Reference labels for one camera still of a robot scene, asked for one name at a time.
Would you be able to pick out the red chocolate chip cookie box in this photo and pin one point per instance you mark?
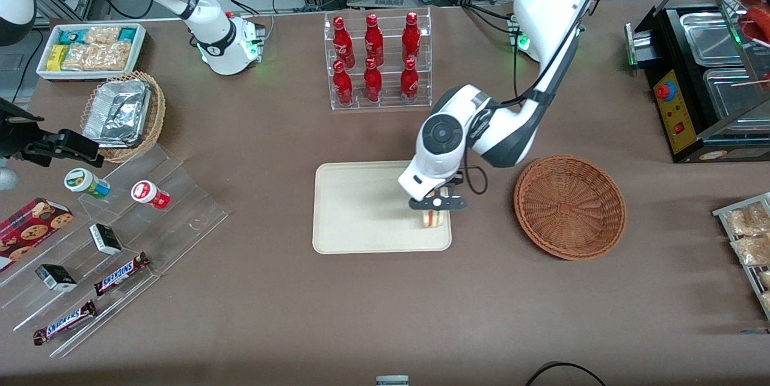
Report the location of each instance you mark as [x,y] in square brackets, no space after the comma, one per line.
[30,229]

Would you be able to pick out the yellow snack packet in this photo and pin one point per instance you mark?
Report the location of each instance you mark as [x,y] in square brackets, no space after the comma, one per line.
[56,57]

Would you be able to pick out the small grey box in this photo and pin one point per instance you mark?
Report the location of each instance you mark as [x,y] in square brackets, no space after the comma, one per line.
[392,381]

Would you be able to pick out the wicker basket holding foil trays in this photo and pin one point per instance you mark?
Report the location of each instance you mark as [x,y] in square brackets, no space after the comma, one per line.
[155,115]

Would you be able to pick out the silver aluminium foil tray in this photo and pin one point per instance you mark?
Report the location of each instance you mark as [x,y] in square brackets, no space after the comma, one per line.
[117,112]

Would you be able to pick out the clear acrylic stepped display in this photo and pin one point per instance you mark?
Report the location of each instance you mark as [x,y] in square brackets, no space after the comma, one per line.
[180,211]

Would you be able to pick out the black hot food warmer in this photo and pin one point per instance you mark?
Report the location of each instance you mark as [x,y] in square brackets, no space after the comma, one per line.
[686,127]

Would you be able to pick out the cream rectangular plastic tray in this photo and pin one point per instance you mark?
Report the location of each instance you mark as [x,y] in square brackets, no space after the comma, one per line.
[361,211]

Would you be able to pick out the white plastic snack bin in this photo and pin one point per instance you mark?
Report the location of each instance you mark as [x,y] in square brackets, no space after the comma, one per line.
[139,52]

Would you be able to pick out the red emergency stop button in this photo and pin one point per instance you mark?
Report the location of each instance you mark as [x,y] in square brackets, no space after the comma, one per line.
[664,91]

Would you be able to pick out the red sausage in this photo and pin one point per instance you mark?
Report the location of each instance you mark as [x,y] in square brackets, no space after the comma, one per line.
[759,22]

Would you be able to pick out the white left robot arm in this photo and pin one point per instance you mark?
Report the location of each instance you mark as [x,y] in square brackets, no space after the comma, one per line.
[541,1]

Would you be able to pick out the dark green tea box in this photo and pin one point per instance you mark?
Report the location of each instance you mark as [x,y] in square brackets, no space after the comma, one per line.
[56,278]
[106,239]

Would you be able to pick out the red cola bottle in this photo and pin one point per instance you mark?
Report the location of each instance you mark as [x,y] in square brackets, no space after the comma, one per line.
[343,85]
[373,82]
[411,34]
[341,37]
[409,82]
[373,37]

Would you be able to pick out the teal snack packet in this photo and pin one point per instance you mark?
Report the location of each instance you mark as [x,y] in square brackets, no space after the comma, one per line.
[127,33]
[72,36]

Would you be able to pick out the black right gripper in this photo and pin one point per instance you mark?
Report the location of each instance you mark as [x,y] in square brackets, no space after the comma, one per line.
[13,136]

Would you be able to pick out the red lidded small jar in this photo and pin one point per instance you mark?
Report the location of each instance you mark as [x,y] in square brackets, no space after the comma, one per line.
[149,195]

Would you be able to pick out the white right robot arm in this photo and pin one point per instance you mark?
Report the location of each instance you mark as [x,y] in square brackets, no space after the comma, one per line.
[213,31]

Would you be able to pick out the steel food pan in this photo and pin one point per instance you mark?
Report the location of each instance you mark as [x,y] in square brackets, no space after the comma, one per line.
[710,37]
[731,94]

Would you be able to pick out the triangle sandwich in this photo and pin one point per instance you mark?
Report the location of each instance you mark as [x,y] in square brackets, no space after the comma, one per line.
[436,219]

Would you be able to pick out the clear acrylic bottle rack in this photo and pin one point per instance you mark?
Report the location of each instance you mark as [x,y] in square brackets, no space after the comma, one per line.
[391,103]

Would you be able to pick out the Snickers chocolate bar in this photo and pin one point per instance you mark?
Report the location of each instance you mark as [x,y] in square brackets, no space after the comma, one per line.
[121,273]
[65,323]

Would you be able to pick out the clear rice cracker bag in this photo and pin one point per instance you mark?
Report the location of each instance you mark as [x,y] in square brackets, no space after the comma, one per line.
[102,35]
[99,57]

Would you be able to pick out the empty brown wicker basket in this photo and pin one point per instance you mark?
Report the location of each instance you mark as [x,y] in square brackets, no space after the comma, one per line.
[568,205]

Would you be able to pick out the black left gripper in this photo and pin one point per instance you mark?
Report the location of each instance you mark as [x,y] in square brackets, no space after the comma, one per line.
[458,178]

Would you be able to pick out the clear nut snack bag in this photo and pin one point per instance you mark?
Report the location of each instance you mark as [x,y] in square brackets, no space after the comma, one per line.
[749,219]
[765,279]
[752,251]

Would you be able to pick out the tray of wrapped pastries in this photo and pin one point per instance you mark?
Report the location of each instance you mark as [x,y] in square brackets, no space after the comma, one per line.
[722,213]

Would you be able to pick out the green white lidded jar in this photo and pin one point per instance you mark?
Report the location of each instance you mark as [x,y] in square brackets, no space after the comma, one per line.
[84,183]

